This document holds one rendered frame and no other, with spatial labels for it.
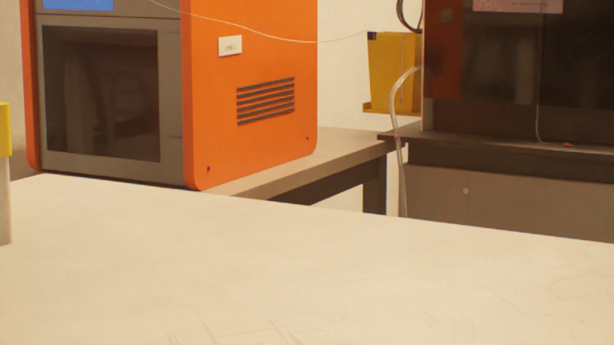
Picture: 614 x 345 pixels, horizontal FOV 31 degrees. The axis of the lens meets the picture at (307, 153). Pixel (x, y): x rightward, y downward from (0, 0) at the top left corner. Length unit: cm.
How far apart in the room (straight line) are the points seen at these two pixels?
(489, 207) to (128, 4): 79
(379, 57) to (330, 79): 133
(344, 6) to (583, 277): 292
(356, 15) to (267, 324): 299
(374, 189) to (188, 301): 175
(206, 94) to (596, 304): 123
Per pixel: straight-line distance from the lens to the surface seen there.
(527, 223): 214
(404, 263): 73
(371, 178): 235
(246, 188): 185
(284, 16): 203
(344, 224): 83
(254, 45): 194
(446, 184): 218
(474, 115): 225
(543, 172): 213
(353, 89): 360
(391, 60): 229
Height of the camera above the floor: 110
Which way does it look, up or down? 10 degrees down
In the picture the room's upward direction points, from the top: straight up
